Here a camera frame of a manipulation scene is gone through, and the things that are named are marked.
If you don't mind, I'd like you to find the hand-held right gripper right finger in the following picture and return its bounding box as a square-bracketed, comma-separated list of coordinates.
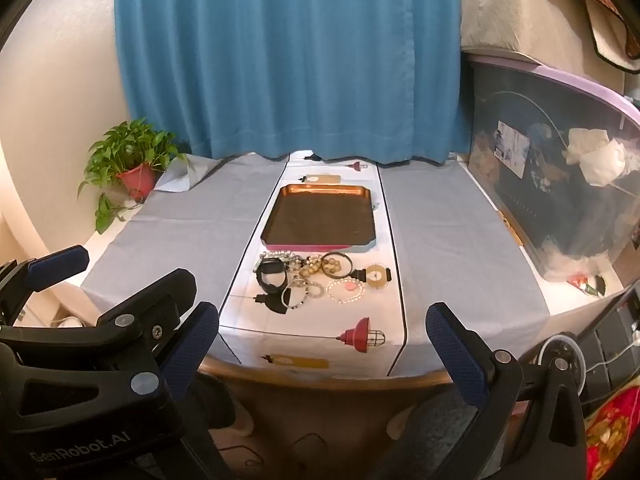
[425, 302, 587, 480]

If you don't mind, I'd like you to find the clear storage box purple lid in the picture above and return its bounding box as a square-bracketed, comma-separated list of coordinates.
[466, 54, 640, 285]

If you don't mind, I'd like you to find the green plant in red pot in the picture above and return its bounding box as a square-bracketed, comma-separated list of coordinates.
[77, 117, 190, 235]

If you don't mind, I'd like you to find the red green packet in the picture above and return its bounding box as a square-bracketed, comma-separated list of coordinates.
[567, 274, 607, 298]

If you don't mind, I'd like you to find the dark and white bead bracelet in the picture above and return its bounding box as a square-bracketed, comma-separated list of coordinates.
[280, 280, 309, 310]

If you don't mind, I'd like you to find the person's leg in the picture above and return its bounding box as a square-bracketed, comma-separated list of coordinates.
[187, 372, 239, 432]
[379, 391, 502, 480]

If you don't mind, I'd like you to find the patterned bag with black trim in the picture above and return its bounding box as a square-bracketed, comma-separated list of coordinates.
[550, 0, 640, 70]

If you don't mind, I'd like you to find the white fan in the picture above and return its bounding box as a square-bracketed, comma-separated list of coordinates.
[536, 334, 587, 403]

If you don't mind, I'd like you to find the black cabinet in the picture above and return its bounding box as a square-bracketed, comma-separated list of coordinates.
[575, 280, 640, 413]

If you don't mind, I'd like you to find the person's right leg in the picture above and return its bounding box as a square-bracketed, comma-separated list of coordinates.
[379, 391, 502, 480]

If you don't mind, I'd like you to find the black wrist watch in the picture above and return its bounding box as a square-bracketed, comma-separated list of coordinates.
[254, 257, 289, 294]

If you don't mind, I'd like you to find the wooden bead bracelet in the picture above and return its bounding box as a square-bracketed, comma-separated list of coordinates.
[294, 254, 327, 279]

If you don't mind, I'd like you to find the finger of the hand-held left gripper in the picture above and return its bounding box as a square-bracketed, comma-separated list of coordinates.
[95, 268, 197, 377]
[0, 244, 91, 327]

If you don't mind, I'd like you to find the pink heart pearl bracelet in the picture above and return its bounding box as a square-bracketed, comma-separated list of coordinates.
[326, 278, 365, 305]

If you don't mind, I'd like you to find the person's left leg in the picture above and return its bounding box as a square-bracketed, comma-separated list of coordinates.
[187, 372, 239, 432]

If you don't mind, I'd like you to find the red floral cloth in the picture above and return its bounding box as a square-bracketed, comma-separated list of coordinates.
[584, 391, 640, 480]

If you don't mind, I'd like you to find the copper tray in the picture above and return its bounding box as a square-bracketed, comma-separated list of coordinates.
[259, 183, 379, 254]

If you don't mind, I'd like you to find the white cable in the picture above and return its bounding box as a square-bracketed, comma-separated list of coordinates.
[586, 317, 640, 375]

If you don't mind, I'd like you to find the blue curtain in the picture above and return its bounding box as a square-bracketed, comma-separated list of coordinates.
[114, 0, 472, 166]

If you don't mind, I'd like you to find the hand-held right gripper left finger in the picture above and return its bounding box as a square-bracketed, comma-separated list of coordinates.
[159, 302, 227, 480]

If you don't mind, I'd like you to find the paper label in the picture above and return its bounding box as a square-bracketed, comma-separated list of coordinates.
[494, 120, 531, 179]

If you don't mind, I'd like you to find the beige fabric storage bag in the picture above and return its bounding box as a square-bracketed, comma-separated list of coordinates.
[458, 0, 627, 97]

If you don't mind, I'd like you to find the white cloth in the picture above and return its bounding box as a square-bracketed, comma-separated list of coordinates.
[564, 127, 634, 187]

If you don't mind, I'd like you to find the white printed table runner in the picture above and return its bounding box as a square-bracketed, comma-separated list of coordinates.
[217, 150, 409, 379]

